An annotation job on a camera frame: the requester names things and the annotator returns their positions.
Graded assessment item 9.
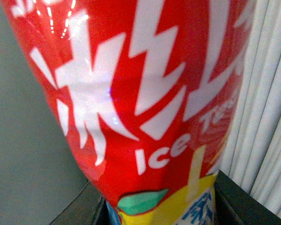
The white vertical blind curtain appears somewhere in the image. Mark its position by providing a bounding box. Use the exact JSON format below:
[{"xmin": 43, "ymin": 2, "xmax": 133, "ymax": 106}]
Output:
[{"xmin": 221, "ymin": 0, "xmax": 281, "ymax": 219}]

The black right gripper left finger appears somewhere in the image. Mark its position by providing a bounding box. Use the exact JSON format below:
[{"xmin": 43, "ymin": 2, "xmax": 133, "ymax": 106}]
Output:
[{"xmin": 51, "ymin": 182, "xmax": 108, "ymax": 225}]

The red ice tea bottle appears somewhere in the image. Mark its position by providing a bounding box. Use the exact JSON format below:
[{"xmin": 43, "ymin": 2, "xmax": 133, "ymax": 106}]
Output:
[{"xmin": 1, "ymin": 0, "xmax": 256, "ymax": 225}]

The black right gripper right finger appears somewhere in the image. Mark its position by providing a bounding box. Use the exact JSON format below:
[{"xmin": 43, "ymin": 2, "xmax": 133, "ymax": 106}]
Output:
[{"xmin": 214, "ymin": 171, "xmax": 281, "ymax": 225}]

